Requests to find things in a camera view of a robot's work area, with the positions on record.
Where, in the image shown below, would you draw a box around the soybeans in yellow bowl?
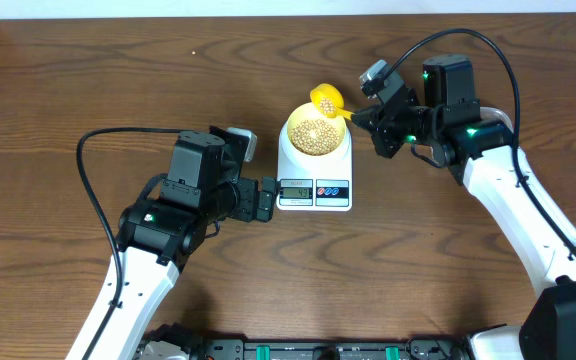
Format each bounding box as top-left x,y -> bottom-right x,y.
289,119 -> 341,156

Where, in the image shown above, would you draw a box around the yellow measuring scoop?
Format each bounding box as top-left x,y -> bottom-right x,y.
309,83 -> 353,120

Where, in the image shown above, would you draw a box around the clear container of soybeans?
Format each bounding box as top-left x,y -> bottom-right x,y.
480,106 -> 514,132

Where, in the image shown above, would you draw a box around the white digital kitchen scale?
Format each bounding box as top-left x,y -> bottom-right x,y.
276,124 -> 353,212

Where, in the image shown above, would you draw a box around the black right camera cable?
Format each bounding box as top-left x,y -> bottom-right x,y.
385,27 -> 576,296

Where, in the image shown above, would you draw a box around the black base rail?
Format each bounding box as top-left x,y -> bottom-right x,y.
132,323 -> 524,360

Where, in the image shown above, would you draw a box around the black left camera cable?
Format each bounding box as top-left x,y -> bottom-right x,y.
76,127 -> 184,360

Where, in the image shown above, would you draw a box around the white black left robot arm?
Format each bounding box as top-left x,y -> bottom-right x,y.
68,126 -> 278,359

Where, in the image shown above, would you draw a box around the black camera cable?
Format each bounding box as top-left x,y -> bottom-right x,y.
385,27 -> 576,296
76,127 -> 184,360

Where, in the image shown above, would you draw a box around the yellow plastic bowl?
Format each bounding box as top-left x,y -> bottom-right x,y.
287,102 -> 346,151

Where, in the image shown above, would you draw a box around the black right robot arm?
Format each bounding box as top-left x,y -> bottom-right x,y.
351,55 -> 576,359

